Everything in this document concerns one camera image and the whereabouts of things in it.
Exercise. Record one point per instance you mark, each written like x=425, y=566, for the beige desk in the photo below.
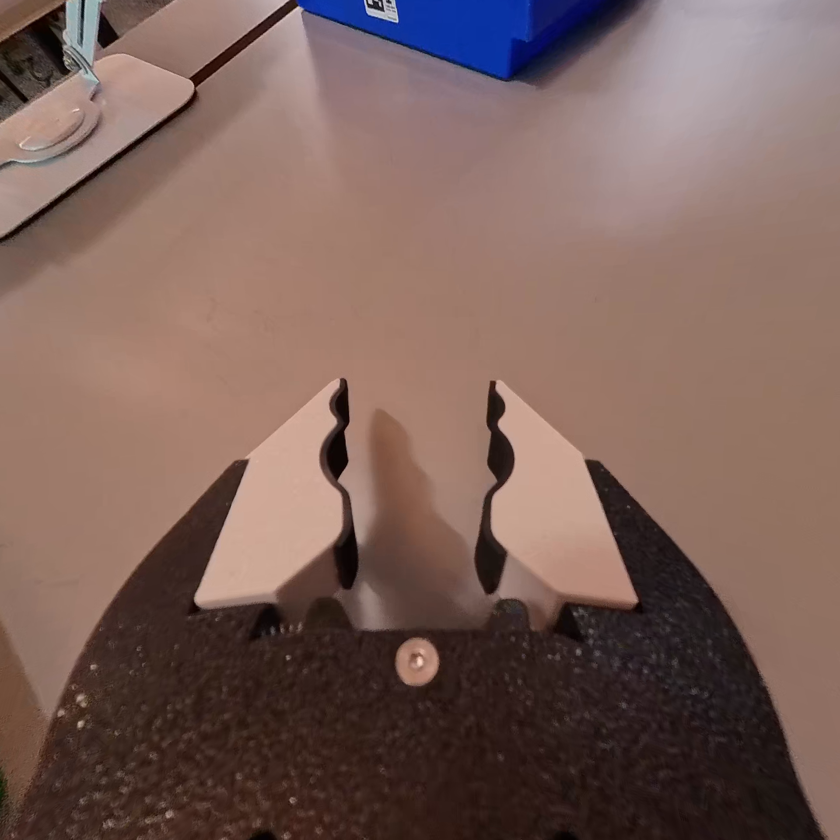
x=459, y=229

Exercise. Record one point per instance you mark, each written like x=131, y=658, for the monitor stand base plate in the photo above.
x=85, y=144

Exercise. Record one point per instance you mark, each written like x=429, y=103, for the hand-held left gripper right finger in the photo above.
x=558, y=525

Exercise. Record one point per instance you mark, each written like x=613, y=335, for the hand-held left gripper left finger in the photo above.
x=275, y=518

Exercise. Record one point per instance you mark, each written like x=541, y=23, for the blue plastic box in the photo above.
x=472, y=29

